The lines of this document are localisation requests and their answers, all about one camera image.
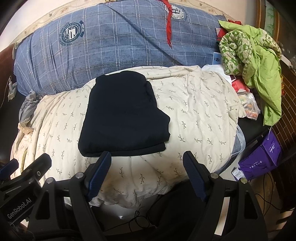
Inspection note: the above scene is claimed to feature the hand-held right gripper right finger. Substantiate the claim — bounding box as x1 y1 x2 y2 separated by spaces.
182 151 269 241

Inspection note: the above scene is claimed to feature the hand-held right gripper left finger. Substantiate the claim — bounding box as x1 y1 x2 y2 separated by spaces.
30 151 112 241

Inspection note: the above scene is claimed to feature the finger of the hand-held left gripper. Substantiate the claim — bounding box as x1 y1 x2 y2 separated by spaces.
23 153 52 181
0 159 20 179

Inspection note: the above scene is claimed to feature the black zip jacket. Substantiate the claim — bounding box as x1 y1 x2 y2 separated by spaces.
78 71 171 157

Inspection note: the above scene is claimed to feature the grey cloth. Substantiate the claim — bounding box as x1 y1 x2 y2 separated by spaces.
18 91 43 124

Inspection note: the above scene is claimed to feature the cream leaf print duvet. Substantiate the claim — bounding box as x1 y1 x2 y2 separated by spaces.
14 65 247 208

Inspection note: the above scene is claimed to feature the purple paper bag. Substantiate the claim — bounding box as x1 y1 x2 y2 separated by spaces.
238 133 284 181

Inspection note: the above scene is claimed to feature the dark brown bed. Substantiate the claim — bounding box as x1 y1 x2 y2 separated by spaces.
0 43 278 163

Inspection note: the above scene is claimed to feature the white charger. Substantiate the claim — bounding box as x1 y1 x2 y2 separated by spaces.
7 81 18 101

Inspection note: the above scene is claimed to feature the clear plastic snack bag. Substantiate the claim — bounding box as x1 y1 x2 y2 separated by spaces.
238 91 261 121

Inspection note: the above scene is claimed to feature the red packet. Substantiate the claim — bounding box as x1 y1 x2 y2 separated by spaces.
231 77 250 93

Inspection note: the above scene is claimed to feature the green floral blanket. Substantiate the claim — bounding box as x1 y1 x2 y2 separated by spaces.
218 20 283 127

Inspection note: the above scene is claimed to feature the blue plaid quilt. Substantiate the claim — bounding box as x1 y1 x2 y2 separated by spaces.
13 0 228 96

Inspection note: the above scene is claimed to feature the green patterned blanket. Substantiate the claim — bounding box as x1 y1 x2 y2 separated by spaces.
219 30 282 76

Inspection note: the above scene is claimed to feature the red cloth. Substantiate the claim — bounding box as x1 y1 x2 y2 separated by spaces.
217 19 242 42

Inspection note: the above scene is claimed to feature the red ribbon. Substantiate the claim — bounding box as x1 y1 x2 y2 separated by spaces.
161 0 174 49

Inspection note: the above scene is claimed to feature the wooden framed panel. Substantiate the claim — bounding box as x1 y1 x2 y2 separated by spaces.
256 0 286 41

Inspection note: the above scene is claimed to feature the black floor cable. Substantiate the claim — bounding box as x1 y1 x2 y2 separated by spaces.
128 207 149 232

